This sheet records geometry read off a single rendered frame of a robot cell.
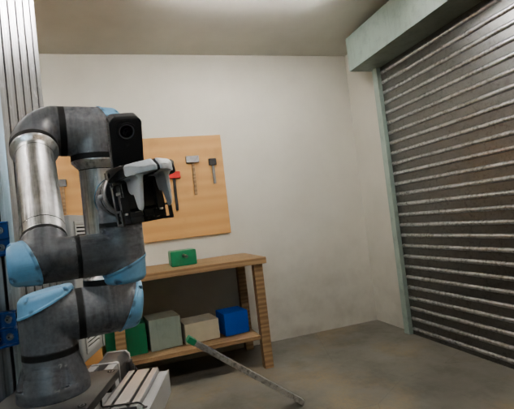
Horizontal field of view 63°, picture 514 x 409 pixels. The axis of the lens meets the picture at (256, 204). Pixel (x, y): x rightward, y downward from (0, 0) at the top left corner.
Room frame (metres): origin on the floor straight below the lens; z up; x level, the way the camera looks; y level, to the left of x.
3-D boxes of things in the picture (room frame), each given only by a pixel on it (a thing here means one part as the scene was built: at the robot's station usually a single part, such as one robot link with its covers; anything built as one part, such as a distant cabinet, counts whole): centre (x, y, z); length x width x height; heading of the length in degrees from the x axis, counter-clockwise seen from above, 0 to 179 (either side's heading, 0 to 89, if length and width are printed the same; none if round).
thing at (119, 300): (1.01, 0.37, 1.19); 0.15 x 0.12 x 0.55; 118
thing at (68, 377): (0.94, 0.49, 0.87); 0.15 x 0.15 x 0.10
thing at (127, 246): (0.76, 0.27, 1.12); 0.11 x 0.08 x 0.11; 118
